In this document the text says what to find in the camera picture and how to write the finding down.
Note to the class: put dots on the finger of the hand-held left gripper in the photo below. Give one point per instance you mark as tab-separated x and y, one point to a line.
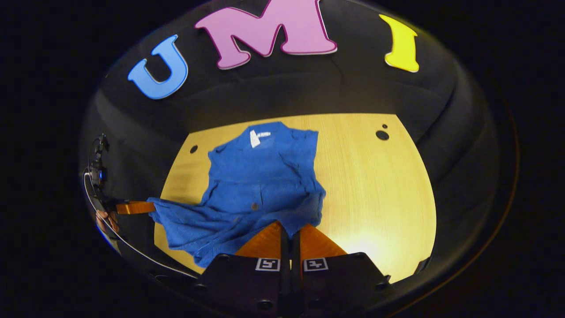
137	207

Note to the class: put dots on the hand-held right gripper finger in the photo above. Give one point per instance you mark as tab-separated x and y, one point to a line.
296	287
286	287

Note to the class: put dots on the black backdrop cloth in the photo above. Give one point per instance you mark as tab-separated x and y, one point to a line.
265	88

